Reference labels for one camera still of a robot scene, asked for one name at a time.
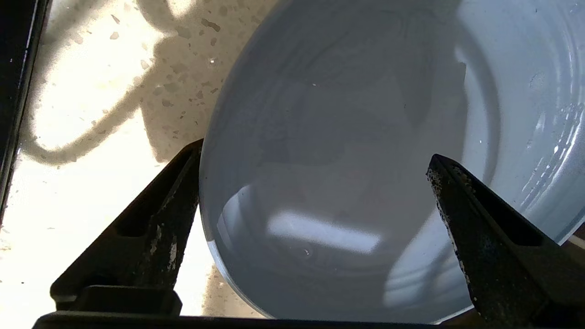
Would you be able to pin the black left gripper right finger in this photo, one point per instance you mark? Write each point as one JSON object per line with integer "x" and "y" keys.
{"x": 512, "y": 265}

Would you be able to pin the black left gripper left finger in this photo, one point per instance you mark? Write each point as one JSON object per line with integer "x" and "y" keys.
{"x": 146, "y": 246}

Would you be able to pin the blue plate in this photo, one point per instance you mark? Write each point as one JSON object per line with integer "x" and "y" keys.
{"x": 343, "y": 137}

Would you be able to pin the black induction cooktop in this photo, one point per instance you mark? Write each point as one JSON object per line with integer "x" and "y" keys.
{"x": 13, "y": 91}

